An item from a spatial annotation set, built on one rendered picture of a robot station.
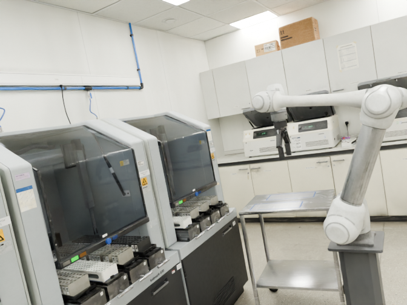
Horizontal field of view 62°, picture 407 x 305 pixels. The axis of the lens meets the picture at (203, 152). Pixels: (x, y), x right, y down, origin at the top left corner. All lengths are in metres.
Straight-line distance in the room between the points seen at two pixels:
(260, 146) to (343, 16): 1.91
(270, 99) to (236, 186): 2.98
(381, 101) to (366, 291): 1.02
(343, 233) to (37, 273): 1.34
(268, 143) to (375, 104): 2.91
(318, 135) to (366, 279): 2.43
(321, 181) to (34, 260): 3.37
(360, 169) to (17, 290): 1.51
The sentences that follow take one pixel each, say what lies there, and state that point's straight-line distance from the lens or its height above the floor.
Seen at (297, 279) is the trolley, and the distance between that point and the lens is 2.59.
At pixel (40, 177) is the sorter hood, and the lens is 1.58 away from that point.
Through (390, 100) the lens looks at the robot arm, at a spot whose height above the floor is 1.42.
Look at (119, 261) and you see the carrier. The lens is 1.88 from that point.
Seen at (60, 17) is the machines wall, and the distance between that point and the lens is 3.42.
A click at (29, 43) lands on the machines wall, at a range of 3.13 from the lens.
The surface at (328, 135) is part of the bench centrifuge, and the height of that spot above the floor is 1.06.
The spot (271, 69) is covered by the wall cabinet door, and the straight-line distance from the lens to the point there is 4.60.
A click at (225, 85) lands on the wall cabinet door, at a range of 4.85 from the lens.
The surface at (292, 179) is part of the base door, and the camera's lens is 4.35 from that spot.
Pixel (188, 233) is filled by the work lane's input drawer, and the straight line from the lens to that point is 2.23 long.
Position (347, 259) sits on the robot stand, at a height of 0.63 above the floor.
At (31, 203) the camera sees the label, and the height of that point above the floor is 1.28.
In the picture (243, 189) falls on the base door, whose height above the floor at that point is 0.49.
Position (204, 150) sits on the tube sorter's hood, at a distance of 2.60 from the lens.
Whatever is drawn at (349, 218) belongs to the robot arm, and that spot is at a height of 0.92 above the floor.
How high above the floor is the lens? 1.47
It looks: 5 degrees down
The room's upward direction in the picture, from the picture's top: 11 degrees counter-clockwise
